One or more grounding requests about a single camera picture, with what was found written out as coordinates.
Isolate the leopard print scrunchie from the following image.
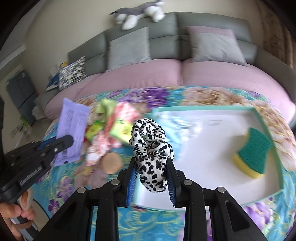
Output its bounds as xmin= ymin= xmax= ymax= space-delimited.
xmin=129 ymin=118 xmax=174 ymax=193

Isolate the black white patterned cushion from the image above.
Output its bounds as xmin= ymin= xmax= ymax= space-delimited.
xmin=58 ymin=56 xmax=86 ymax=91

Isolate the small green tissue pack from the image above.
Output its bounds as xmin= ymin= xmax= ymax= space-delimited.
xmin=85 ymin=121 xmax=104 ymax=141

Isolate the blue face mask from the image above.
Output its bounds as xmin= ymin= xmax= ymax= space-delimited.
xmin=158 ymin=113 xmax=203 ymax=162

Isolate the yellow green sponge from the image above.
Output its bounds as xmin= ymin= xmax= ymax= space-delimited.
xmin=233 ymin=128 xmax=272 ymax=179

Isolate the dark cabinet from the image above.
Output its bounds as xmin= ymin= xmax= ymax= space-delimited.
xmin=6 ymin=70 xmax=37 ymax=125

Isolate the blue cushion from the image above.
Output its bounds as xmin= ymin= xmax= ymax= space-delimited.
xmin=46 ymin=73 xmax=59 ymax=91

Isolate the grey sofa pink cover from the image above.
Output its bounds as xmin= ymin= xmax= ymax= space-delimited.
xmin=34 ymin=12 xmax=295 ymax=124

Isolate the pink floral scrunchie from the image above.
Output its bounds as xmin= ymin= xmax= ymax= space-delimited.
xmin=86 ymin=131 xmax=122 ymax=166

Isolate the green white shallow box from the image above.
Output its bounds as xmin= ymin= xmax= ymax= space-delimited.
xmin=131 ymin=105 xmax=285 ymax=212

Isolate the pink white fuzzy cloth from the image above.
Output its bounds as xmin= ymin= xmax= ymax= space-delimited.
xmin=104 ymin=101 xmax=142 ymax=145

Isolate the purple wipes packet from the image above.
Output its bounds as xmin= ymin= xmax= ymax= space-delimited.
xmin=54 ymin=98 xmax=90 ymax=166

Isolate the grey cushion left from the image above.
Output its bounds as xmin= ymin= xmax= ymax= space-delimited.
xmin=107 ymin=27 xmax=152 ymax=71

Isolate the light green cloth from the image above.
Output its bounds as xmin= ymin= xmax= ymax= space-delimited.
xmin=95 ymin=98 xmax=117 ymax=123

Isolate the beige patterned curtain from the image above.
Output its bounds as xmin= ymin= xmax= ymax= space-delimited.
xmin=257 ymin=1 xmax=295 ymax=69

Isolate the grey white plush dog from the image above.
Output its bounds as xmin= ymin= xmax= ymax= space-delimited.
xmin=110 ymin=1 xmax=165 ymax=31

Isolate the beige makeup puff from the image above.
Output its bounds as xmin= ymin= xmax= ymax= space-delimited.
xmin=101 ymin=152 xmax=122 ymax=175

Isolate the grey pink cushion right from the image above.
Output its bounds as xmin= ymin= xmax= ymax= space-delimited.
xmin=187 ymin=26 xmax=246 ymax=66

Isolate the person's left hand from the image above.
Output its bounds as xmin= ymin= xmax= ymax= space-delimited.
xmin=1 ymin=191 xmax=36 ymax=240

